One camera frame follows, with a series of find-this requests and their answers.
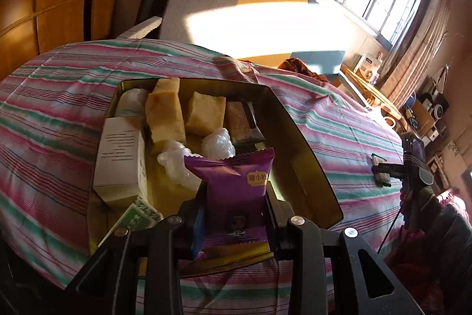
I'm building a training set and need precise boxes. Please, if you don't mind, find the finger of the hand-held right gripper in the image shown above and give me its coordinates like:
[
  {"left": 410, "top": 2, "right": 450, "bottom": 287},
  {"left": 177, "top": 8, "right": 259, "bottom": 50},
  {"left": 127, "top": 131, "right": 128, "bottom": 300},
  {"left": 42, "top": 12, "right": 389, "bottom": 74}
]
[{"left": 376, "top": 162, "right": 406, "bottom": 176}]

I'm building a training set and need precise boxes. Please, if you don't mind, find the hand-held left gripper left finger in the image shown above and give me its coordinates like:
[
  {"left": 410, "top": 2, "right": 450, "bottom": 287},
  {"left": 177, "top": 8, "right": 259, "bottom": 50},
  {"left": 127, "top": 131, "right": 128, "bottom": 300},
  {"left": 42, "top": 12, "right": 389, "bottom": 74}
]
[{"left": 64, "top": 199, "right": 207, "bottom": 315}]

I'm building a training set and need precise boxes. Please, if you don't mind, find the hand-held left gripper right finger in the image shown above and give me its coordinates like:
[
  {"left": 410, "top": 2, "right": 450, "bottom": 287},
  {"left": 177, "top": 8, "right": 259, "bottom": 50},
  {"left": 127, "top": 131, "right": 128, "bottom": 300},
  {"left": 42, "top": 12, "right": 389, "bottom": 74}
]
[{"left": 263, "top": 182, "right": 425, "bottom": 315}]

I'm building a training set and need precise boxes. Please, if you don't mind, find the green edged cracker packet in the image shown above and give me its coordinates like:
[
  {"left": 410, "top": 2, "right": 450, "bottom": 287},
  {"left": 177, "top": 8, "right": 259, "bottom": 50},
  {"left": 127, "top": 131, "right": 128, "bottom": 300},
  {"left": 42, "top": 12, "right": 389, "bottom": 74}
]
[{"left": 371, "top": 153, "right": 392, "bottom": 187}]

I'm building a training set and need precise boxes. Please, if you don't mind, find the purple snack packet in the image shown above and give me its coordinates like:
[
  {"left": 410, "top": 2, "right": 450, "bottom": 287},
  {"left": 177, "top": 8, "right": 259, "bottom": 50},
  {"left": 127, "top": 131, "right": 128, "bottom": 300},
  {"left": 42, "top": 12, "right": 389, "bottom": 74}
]
[{"left": 183, "top": 147, "right": 275, "bottom": 257}]

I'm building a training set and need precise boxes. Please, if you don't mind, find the green tea box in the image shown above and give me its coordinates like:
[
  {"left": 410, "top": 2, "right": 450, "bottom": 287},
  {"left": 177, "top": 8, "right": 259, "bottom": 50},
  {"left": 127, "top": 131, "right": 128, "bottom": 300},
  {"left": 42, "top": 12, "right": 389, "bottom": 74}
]
[{"left": 98, "top": 196, "right": 163, "bottom": 249}]

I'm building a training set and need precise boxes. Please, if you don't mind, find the white plastic item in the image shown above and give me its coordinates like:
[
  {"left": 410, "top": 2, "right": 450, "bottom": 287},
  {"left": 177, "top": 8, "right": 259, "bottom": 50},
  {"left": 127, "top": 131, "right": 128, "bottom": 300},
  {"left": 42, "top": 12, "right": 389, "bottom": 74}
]
[
  {"left": 157, "top": 140, "right": 203, "bottom": 192},
  {"left": 201, "top": 128, "right": 236, "bottom": 159}
]

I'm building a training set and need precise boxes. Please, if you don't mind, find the gold metal tin box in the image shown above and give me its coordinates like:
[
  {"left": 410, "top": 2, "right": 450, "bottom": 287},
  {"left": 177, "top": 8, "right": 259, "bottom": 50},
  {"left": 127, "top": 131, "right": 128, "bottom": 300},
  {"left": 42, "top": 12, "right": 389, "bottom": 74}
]
[{"left": 88, "top": 78, "right": 343, "bottom": 279}]

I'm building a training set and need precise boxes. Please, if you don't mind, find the cream cardboard box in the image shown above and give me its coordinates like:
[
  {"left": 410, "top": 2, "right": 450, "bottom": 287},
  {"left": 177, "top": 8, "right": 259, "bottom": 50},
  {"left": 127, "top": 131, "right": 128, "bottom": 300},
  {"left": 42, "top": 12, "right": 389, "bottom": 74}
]
[{"left": 92, "top": 117, "right": 149, "bottom": 210}]

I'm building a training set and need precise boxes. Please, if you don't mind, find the cereal bar packet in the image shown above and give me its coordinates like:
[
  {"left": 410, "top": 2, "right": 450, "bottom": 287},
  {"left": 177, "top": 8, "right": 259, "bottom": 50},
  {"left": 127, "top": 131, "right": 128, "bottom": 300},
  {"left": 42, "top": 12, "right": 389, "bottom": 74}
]
[{"left": 225, "top": 101, "right": 267, "bottom": 151}]

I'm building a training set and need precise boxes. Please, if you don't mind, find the yellow sponge block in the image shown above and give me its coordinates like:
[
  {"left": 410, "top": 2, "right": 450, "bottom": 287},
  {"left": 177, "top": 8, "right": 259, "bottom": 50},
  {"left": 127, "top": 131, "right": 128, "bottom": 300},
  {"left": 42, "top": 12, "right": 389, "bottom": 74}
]
[
  {"left": 184, "top": 91, "right": 227, "bottom": 136},
  {"left": 152, "top": 78, "right": 181, "bottom": 94},
  {"left": 145, "top": 92, "right": 187, "bottom": 144}
]

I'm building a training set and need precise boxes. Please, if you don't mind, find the brown cardboard box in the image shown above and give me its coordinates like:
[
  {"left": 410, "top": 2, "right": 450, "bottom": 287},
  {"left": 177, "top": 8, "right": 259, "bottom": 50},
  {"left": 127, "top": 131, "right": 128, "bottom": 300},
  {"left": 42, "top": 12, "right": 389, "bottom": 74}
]
[{"left": 409, "top": 101, "right": 436, "bottom": 136}]

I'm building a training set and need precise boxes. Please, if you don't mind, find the cluttered storage rack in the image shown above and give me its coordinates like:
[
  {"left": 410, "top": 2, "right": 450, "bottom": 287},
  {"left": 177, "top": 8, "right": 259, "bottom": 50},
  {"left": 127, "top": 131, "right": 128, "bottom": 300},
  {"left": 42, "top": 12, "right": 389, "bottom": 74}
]
[{"left": 404, "top": 64, "right": 461, "bottom": 153}]

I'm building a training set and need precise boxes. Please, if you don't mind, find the wooden side table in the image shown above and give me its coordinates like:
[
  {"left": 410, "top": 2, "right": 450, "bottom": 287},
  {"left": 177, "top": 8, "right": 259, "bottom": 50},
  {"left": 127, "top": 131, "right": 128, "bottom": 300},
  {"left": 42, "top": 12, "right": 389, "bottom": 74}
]
[{"left": 339, "top": 64, "right": 402, "bottom": 127}]

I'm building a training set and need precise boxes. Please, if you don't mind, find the red cloth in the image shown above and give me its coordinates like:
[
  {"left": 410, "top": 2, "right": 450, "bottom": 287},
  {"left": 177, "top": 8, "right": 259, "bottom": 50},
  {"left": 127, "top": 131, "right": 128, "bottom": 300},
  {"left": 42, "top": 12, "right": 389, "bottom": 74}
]
[{"left": 383, "top": 226, "right": 443, "bottom": 315}]

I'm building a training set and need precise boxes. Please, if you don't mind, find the hanging beige curtain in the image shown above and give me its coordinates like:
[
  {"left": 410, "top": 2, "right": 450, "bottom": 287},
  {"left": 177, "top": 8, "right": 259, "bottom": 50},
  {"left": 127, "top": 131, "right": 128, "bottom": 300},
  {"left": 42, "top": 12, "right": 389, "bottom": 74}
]
[{"left": 380, "top": 0, "right": 454, "bottom": 105}]

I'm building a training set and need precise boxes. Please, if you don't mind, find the white printed carton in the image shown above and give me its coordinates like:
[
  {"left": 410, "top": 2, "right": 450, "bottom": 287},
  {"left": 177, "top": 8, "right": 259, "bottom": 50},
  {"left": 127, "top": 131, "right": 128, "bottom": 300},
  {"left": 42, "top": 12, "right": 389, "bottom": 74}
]
[{"left": 353, "top": 54, "right": 382, "bottom": 81}]

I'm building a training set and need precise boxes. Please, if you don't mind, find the brown crumpled cloth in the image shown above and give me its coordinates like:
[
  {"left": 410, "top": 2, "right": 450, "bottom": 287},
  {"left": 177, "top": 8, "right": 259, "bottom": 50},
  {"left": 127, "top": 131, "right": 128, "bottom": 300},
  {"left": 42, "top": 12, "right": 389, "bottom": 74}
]
[{"left": 276, "top": 58, "right": 327, "bottom": 82}]

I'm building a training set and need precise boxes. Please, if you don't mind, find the pink green striped blanket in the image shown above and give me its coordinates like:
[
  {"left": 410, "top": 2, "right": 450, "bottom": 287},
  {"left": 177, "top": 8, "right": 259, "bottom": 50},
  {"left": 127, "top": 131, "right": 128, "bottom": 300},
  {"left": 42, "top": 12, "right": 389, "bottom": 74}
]
[{"left": 0, "top": 38, "right": 404, "bottom": 315}]

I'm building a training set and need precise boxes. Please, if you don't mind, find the grey yellow blue sofa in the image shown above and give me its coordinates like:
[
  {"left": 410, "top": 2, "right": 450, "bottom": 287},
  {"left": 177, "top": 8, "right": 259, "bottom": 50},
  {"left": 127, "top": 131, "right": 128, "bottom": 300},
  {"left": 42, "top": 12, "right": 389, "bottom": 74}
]
[{"left": 122, "top": 0, "right": 369, "bottom": 87}]

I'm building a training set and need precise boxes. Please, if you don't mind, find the black cable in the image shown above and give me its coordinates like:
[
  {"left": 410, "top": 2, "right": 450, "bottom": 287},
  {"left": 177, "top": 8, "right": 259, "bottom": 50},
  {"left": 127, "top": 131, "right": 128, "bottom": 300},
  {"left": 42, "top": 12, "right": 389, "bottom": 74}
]
[{"left": 376, "top": 190, "right": 407, "bottom": 257}]

